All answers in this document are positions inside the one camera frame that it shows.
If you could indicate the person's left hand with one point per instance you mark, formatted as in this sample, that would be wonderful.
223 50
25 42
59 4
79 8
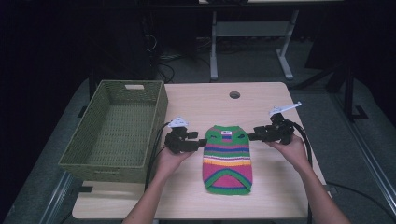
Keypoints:
168 163

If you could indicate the person's right hand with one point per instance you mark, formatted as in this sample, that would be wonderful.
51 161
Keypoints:
294 154

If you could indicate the black metal stand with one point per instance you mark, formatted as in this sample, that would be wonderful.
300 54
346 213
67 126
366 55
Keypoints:
349 93

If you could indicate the green woven basket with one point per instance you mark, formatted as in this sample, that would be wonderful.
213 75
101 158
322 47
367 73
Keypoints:
121 130

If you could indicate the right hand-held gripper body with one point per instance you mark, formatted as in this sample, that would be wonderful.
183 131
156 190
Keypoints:
280 130

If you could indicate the striped knit pet sweater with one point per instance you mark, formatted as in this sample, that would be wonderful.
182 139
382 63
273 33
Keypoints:
227 161

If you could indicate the aluminium floor rail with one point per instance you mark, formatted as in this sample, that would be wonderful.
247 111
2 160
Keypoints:
367 149
56 199

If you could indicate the white metal desk frame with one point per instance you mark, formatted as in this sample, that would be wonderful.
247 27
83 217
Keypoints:
249 28

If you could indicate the dark computer case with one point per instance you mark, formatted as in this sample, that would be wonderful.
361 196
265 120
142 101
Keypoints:
130 46

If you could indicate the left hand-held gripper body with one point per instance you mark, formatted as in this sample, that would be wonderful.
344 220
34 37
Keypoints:
179 141

